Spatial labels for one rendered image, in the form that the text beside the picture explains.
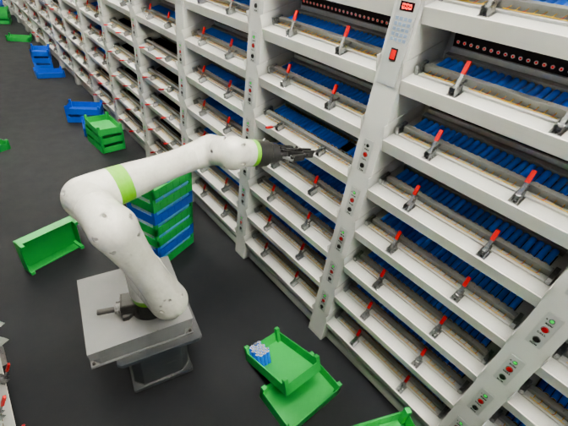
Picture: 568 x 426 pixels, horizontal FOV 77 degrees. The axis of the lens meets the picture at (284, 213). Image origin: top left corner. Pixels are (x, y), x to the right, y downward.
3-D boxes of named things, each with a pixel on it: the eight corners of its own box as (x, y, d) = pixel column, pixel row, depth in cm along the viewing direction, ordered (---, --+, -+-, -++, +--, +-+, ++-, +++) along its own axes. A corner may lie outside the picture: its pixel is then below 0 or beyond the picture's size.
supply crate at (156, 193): (152, 201, 181) (150, 188, 176) (123, 188, 187) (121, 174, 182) (192, 177, 203) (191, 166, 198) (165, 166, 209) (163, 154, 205)
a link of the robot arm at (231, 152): (228, 172, 110) (229, 136, 108) (206, 167, 119) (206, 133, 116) (263, 171, 120) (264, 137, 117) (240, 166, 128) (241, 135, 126)
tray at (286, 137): (347, 185, 138) (348, 166, 131) (256, 126, 173) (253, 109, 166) (382, 161, 146) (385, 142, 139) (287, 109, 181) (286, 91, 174)
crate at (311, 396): (288, 436, 145) (291, 428, 140) (259, 395, 157) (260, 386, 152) (338, 393, 162) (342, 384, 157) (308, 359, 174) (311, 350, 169)
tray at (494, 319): (501, 348, 109) (517, 328, 99) (353, 237, 144) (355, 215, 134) (535, 307, 117) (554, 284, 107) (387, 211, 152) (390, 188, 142)
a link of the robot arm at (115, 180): (79, 235, 98) (64, 199, 90) (61, 212, 104) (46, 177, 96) (141, 208, 108) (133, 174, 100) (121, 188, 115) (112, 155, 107)
